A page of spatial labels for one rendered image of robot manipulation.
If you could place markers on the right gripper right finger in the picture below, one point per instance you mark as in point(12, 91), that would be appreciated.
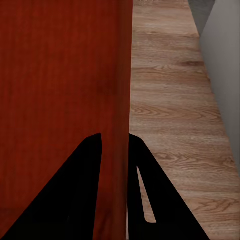
point(174, 220)

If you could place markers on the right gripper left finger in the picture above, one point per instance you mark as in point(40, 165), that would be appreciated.
point(65, 208)

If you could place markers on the storage box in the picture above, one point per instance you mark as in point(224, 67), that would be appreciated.
point(65, 74)

